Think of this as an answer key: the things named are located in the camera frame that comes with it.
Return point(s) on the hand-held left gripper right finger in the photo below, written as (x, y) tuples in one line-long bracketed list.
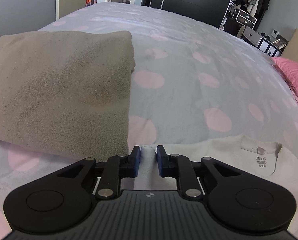
[(160, 161)]

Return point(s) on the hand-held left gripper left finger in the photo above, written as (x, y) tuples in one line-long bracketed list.
[(137, 161)]

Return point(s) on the white sweatshirt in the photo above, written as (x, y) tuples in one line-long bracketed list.
[(226, 152)]

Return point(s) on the beige fleece pants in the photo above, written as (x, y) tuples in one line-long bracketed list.
[(59, 92)]

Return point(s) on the white nightstand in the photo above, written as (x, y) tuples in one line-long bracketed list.
[(264, 45)]

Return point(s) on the pink pillow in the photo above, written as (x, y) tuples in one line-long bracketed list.
[(294, 75)]

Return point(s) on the dark sliding-door wardrobe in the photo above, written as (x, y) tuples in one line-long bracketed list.
[(196, 0)]

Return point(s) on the white storage box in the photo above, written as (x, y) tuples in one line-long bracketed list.
[(246, 18)]

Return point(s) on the picture frame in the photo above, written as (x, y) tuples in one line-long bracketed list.
[(281, 43)]

